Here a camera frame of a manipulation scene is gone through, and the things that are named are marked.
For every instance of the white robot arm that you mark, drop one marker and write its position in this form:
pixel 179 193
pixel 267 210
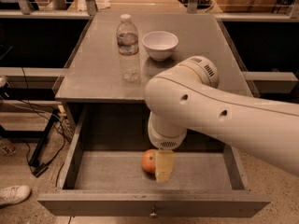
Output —
pixel 186 97

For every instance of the white sneaker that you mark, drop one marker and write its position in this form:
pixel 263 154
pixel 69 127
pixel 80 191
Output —
pixel 14 195

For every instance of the clear plastic water bottle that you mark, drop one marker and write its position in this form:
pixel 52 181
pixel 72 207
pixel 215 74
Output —
pixel 127 41

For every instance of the small metal drawer knob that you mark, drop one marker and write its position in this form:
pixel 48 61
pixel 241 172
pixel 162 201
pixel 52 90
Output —
pixel 153 213

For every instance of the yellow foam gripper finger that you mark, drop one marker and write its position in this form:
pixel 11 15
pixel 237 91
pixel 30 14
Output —
pixel 164 161

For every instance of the white ceramic bowl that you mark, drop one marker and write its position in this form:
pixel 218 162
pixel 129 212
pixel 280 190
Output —
pixel 160 45

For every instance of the open grey top drawer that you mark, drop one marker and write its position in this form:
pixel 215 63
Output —
pixel 103 177

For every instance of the black table leg stand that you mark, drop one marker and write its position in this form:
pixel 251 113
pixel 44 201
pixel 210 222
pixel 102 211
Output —
pixel 37 168

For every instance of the orange fruit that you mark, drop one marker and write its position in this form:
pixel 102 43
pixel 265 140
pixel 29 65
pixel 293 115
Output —
pixel 148 161

